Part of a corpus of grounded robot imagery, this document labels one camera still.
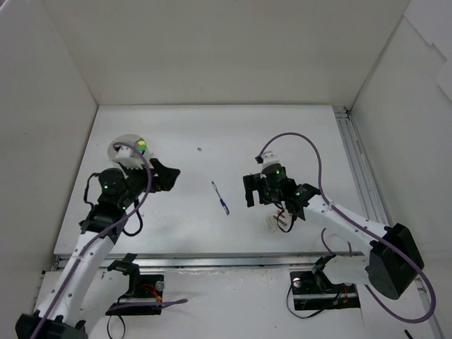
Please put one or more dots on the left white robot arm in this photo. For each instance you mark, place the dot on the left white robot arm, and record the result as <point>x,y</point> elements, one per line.
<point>77,302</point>

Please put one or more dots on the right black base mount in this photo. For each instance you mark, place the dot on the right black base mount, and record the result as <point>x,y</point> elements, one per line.
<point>311,293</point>

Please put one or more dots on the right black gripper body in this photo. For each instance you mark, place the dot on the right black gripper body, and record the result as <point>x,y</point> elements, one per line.
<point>256,188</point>

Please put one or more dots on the white round divided container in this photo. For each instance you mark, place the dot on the white round divided container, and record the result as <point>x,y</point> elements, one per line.
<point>131,139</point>

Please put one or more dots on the aluminium rail front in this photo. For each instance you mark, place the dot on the aluminium rail front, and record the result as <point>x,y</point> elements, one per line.
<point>235,260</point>

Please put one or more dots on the aluminium rail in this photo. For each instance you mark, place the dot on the aluminium rail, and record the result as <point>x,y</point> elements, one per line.
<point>235,260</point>
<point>372,205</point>

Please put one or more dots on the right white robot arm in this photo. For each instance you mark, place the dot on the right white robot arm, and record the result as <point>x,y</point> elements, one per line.
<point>392,257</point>

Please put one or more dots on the blue gel pen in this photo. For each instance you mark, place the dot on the blue gel pen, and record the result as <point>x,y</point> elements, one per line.
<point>222,202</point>

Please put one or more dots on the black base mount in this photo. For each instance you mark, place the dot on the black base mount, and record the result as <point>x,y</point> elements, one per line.
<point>149,288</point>
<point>311,293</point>

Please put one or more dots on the green cap highlighter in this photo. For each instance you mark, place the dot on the green cap highlighter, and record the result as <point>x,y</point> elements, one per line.
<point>142,145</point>

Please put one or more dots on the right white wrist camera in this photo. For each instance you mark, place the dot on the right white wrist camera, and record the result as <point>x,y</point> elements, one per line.
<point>267,158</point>

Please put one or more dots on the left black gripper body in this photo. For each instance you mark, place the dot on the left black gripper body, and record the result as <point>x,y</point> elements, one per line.
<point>157,174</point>

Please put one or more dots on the aluminium rail right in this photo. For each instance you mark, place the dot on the aluminium rail right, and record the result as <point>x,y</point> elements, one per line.
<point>372,205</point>

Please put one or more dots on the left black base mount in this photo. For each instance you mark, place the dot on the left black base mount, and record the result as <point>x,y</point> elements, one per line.
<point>149,288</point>

